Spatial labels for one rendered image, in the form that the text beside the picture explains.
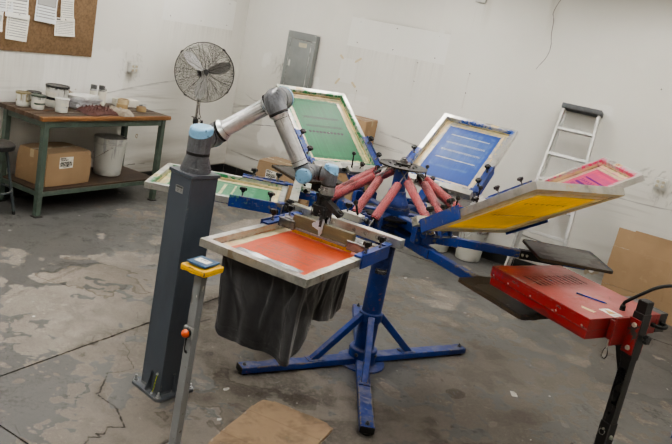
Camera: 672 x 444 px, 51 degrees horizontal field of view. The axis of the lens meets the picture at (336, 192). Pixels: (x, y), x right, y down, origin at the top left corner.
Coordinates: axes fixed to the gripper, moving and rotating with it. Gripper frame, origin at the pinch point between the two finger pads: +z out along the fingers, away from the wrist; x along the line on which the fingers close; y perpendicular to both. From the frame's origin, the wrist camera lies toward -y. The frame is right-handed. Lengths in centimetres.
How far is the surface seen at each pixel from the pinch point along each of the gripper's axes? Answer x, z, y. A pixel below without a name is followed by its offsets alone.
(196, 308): 80, 24, 10
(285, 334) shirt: 51, 34, -19
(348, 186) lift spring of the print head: -62, -13, 22
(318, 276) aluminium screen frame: 51, 2, -29
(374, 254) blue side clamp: 0.0, 1.5, -30.3
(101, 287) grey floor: -31, 101, 179
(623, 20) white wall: -412, -161, -49
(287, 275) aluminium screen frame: 60, 3, -20
